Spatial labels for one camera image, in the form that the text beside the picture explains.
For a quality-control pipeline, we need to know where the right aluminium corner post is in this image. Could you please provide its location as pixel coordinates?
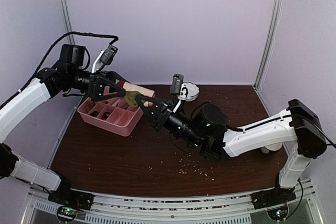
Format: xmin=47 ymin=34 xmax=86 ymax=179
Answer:
xmin=254 ymin=0 xmax=283 ymax=92

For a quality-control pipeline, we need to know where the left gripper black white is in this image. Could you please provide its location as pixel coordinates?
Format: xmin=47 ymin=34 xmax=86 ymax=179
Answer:
xmin=68 ymin=68 xmax=133 ymax=101

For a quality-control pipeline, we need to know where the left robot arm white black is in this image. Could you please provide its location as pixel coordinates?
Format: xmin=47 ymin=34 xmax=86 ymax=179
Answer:
xmin=1 ymin=44 xmax=126 ymax=205

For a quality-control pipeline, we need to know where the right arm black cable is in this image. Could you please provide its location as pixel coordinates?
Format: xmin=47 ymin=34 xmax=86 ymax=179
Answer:
xmin=313 ymin=121 xmax=336 ymax=148

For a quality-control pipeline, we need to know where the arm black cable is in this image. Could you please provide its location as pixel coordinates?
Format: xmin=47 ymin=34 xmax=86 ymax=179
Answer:
xmin=313 ymin=121 xmax=336 ymax=148
xmin=15 ymin=31 xmax=119 ymax=93

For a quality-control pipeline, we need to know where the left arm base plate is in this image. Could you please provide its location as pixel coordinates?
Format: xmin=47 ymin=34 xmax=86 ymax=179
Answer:
xmin=44 ymin=182 xmax=94 ymax=210

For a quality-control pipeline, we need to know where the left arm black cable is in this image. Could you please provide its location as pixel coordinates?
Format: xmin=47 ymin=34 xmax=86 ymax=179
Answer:
xmin=15 ymin=31 xmax=119 ymax=93

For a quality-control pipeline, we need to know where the aluminium front table rail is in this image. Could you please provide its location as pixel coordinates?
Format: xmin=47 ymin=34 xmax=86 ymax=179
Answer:
xmin=19 ymin=179 xmax=325 ymax=223

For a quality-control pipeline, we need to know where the white scalloped ceramic bowl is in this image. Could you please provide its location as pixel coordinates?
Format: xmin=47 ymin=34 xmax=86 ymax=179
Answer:
xmin=181 ymin=82 xmax=200 ymax=102

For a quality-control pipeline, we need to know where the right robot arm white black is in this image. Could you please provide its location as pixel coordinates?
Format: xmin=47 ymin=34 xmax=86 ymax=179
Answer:
xmin=135 ymin=74 xmax=329 ymax=204

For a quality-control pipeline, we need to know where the white cup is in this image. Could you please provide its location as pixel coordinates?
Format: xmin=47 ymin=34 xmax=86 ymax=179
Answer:
xmin=261 ymin=143 xmax=282 ymax=155

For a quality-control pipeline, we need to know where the aluminium corner post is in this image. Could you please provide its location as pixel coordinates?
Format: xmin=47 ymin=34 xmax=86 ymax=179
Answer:
xmin=254 ymin=0 xmax=283 ymax=92
xmin=60 ymin=0 xmax=72 ymax=33

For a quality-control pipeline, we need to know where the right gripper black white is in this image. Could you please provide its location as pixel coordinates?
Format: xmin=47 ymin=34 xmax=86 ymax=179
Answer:
xmin=135 ymin=95 xmax=204 ymax=149

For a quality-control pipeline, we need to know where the left aluminium corner post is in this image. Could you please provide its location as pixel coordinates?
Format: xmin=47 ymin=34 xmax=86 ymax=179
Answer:
xmin=60 ymin=0 xmax=72 ymax=33

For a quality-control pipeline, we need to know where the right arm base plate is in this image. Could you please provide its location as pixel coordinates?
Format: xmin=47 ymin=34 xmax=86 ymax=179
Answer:
xmin=251 ymin=188 xmax=296 ymax=209

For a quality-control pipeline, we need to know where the striped beige brown sock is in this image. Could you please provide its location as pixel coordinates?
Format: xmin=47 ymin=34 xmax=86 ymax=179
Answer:
xmin=117 ymin=81 xmax=155 ymax=108

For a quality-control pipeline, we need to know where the pink divided organizer tray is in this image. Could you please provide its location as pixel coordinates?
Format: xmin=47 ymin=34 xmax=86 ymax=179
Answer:
xmin=77 ymin=97 xmax=143 ymax=137

